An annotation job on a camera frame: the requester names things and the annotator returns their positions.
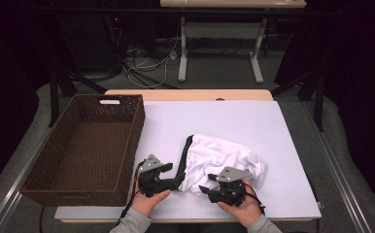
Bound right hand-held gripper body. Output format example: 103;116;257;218
208;166;253;208

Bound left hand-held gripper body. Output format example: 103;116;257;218
138;153;180;198

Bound white shorts with black waistband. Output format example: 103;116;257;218
175;133;268;197

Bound brown woven basket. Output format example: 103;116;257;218
19;93;147;208

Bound person's left hand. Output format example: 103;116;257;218
130;181;172;217

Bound person's right hand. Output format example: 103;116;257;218
217;179;263;229

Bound white board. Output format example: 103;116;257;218
53;100;323;221

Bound light wooden table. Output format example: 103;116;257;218
58;89;320;225

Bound black metal stand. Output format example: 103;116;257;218
270;69;325;132
48;69;107;128

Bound dark computer tower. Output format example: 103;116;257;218
58;13;121;71

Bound black horizontal bar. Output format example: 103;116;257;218
29;7;342;17

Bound white desk with metal legs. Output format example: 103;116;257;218
159;0;307;84

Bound right hand-held gripper cable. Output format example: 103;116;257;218
245;181;267;216

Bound hand-held gripper cable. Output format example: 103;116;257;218
245;181;267;216
117;159;146;227

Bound left hand-held gripper cable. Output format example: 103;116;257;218
117;159;146;227

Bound black floor cable bundle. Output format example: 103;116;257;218
104;18;180;90

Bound white floor cable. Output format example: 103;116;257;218
126;38;179;89

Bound aluminium rail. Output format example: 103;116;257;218
0;127;52;233
305;103;373;233

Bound thin black cable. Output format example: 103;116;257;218
38;205;47;233

